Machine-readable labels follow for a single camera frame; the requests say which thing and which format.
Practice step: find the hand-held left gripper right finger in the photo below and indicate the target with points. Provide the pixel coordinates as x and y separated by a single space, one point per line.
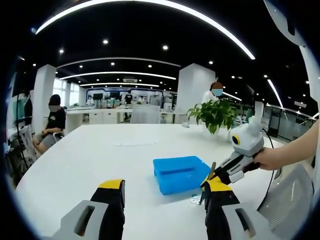
220 212

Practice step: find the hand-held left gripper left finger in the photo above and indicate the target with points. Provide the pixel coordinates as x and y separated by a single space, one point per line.
110 215

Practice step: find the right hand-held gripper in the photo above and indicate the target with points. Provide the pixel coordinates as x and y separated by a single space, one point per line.
247 140

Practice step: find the metal tweezers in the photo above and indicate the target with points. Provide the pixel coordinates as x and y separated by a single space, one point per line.
212 171

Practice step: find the small metal washer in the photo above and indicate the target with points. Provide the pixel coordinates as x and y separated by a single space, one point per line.
193 200

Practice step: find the blue plastic container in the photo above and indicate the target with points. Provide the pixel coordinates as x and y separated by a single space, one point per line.
180 172

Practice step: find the person's right forearm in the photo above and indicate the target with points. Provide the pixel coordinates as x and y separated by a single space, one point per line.
300 147

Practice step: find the white table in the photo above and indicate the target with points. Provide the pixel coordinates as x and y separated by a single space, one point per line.
100 160

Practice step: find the green potted plant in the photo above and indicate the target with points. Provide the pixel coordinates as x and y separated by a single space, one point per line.
215 112

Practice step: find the grey mesh office chair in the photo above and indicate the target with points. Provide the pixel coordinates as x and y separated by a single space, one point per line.
290 195
145 114

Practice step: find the white office desk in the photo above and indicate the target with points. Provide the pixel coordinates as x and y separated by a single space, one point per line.
100 116

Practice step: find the person's body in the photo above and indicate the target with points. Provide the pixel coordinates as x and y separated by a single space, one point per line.
313 82

